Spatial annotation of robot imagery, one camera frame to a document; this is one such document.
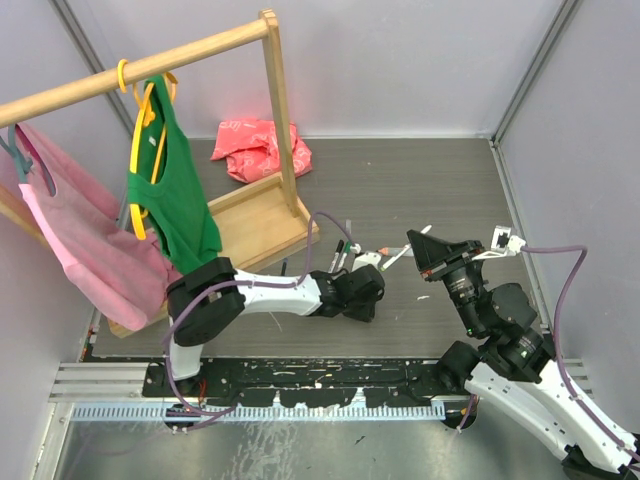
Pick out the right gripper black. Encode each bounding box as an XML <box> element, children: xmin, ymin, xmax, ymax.
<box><xmin>405</xmin><ymin>229</ymin><xmax>483</xmax><ymax>334</ymax></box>

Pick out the white pen black tip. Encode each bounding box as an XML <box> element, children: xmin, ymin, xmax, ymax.
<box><xmin>328</xmin><ymin>251</ymin><xmax>340</xmax><ymax>273</ymax></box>

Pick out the white pen green tip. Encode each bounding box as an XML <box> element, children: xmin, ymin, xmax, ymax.
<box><xmin>378</xmin><ymin>243</ymin><xmax>413</xmax><ymax>272</ymax></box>

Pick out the long white green pen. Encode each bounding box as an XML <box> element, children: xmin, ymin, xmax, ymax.
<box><xmin>337</xmin><ymin>252</ymin><xmax>348</xmax><ymax>271</ymax></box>

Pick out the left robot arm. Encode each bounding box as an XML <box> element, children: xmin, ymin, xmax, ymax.
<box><xmin>164</xmin><ymin>257</ymin><xmax>385</xmax><ymax>396</ymax></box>

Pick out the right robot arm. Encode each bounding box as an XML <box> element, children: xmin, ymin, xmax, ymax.
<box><xmin>407</xmin><ymin>226</ymin><xmax>639</xmax><ymax>479</ymax></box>

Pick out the grey pencil orange tip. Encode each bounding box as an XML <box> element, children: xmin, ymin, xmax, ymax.
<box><xmin>377</xmin><ymin>245</ymin><xmax>414</xmax><ymax>257</ymax></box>

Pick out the wooden clothes rack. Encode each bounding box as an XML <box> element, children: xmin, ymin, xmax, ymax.
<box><xmin>0</xmin><ymin>8</ymin><xmax>320</xmax><ymax>339</ymax></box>

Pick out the red patterned cloth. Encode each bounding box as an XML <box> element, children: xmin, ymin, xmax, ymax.
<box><xmin>210</xmin><ymin>118</ymin><xmax>281</xmax><ymax>184</ymax></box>

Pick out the green tank top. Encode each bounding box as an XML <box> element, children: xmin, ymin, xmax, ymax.
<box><xmin>128</xmin><ymin>72</ymin><xmax>222</xmax><ymax>274</ymax></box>

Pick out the pink shirt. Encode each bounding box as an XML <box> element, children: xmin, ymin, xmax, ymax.
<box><xmin>18</xmin><ymin>123</ymin><xmax>180</xmax><ymax>331</ymax></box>

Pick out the yellow plastic hanger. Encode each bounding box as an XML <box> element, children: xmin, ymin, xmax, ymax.
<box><xmin>116</xmin><ymin>58</ymin><xmax>180</xmax><ymax>241</ymax></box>

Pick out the grey blue hanger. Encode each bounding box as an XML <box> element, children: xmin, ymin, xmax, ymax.
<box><xmin>1</xmin><ymin>124</ymin><xmax>57</xmax><ymax>197</ymax></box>

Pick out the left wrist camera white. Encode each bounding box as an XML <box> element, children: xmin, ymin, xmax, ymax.
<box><xmin>351</xmin><ymin>251</ymin><xmax>382</xmax><ymax>271</ymax></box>

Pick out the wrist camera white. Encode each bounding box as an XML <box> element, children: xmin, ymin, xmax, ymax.
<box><xmin>351</xmin><ymin>251</ymin><xmax>382</xmax><ymax>271</ymax></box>
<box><xmin>473</xmin><ymin>225</ymin><xmax>526</xmax><ymax>261</ymax></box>

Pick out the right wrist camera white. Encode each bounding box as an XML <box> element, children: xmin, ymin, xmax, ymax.
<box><xmin>473</xmin><ymin>225</ymin><xmax>526</xmax><ymax>261</ymax></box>

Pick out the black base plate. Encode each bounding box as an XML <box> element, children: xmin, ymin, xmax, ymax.
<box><xmin>176</xmin><ymin>358</ymin><xmax>468</xmax><ymax>408</ymax></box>

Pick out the white cable duct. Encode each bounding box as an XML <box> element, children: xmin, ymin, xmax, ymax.
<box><xmin>71</xmin><ymin>399</ymin><xmax>446</xmax><ymax>423</ymax></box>

